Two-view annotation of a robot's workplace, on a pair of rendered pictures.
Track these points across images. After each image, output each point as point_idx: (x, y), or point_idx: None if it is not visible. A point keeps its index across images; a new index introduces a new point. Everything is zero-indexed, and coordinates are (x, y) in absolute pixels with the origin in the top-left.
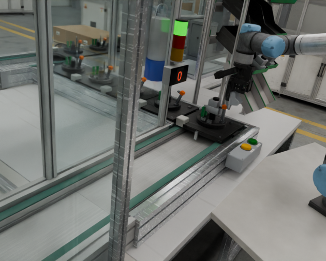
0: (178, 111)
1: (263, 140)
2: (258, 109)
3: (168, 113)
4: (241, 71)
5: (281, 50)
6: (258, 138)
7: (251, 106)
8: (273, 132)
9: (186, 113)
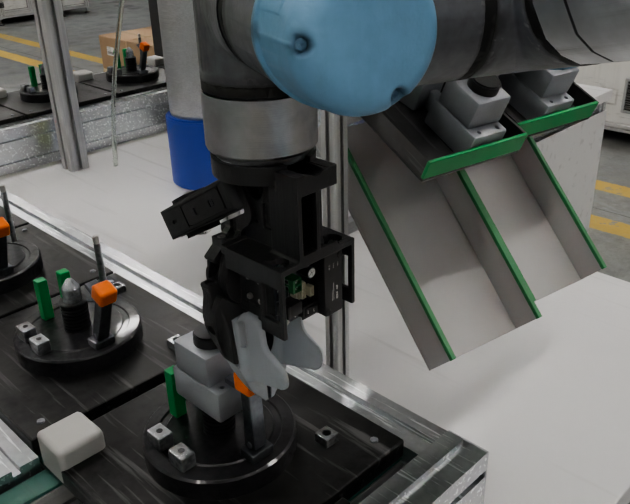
0: (107, 375)
1: (537, 484)
2: (507, 326)
3: (49, 391)
4: (259, 202)
5: (406, 51)
6: (518, 470)
7: (467, 323)
8: (607, 421)
9: (137, 385)
